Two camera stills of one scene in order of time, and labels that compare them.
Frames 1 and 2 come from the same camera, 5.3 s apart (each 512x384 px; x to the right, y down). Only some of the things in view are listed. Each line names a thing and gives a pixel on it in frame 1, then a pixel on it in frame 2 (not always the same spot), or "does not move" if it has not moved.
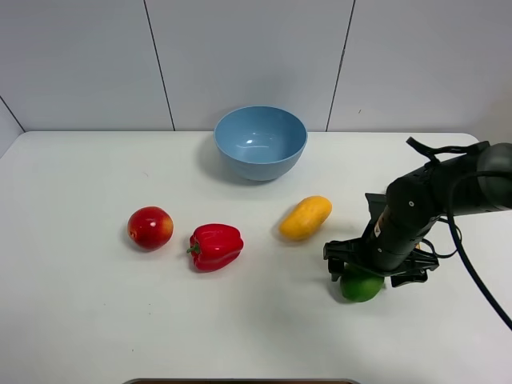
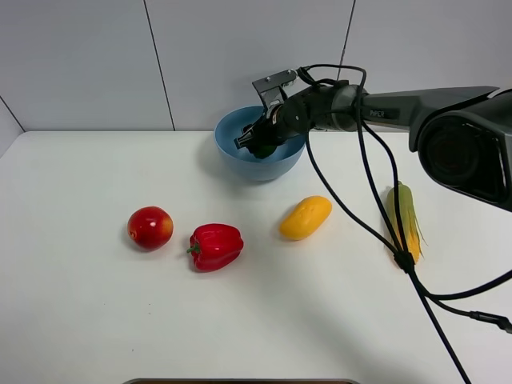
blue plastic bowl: x=261 y=143 does not move
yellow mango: x=305 y=218 does not move
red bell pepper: x=213 y=246 does not move
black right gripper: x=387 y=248 to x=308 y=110
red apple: x=150 y=228 does not move
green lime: x=358 y=286 to x=264 y=151
